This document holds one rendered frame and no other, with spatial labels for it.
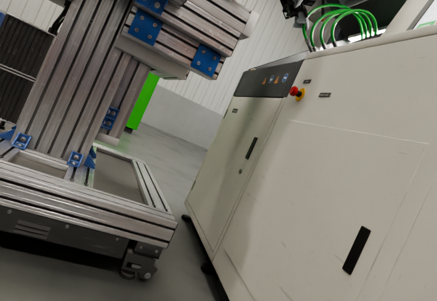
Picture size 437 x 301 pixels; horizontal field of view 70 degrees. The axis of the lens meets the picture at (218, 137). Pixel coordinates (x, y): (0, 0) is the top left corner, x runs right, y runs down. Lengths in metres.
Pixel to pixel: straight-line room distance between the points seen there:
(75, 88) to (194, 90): 7.00
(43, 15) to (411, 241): 7.78
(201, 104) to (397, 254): 7.68
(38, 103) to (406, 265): 1.16
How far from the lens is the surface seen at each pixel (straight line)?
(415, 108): 0.78
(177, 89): 8.00
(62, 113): 1.25
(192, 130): 8.18
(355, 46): 1.06
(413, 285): 0.74
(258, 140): 1.31
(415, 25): 1.41
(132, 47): 1.19
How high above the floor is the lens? 0.56
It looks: 1 degrees down
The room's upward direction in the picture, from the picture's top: 24 degrees clockwise
